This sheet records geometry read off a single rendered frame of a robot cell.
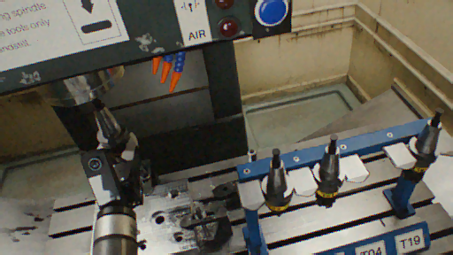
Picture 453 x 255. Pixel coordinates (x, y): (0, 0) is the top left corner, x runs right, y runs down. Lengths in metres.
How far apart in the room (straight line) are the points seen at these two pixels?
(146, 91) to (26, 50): 0.82
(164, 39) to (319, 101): 1.54
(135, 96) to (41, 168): 0.93
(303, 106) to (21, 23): 1.58
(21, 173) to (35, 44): 1.68
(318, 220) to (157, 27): 0.78
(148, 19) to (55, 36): 0.09
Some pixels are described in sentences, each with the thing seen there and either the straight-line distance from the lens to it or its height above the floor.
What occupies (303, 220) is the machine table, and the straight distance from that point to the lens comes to 1.00.
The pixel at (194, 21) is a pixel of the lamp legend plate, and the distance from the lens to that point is 0.35.
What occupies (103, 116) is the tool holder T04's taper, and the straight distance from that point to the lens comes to 0.67.
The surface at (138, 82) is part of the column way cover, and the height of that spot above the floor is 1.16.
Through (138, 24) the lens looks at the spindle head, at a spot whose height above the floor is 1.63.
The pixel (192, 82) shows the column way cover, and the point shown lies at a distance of 1.16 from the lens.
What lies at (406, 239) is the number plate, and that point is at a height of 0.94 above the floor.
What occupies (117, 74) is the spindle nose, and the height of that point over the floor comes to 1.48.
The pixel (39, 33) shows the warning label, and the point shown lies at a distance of 0.37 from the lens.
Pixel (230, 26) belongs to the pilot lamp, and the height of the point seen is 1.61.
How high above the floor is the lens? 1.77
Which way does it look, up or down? 44 degrees down
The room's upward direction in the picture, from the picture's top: 10 degrees counter-clockwise
